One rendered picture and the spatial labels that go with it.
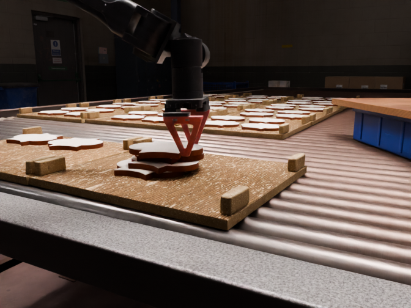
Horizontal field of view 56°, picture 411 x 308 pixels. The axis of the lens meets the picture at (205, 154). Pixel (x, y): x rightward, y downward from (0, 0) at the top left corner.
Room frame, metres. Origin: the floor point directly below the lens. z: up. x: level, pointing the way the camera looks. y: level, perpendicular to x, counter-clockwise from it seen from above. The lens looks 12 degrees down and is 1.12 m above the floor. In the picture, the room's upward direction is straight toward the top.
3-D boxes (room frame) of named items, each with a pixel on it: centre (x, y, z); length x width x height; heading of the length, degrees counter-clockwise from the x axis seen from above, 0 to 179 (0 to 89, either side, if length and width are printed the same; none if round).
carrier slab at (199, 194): (0.73, 0.06, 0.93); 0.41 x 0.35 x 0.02; 59
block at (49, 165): (0.71, 0.29, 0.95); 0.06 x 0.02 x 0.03; 149
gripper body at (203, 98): (0.72, 0.03, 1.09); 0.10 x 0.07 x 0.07; 173
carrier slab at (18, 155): (0.93, 0.42, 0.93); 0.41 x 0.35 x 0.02; 60
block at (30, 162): (0.72, 0.31, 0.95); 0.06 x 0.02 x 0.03; 150
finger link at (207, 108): (0.76, 0.03, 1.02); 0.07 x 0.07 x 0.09; 83
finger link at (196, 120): (0.69, 0.04, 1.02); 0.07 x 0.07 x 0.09; 83
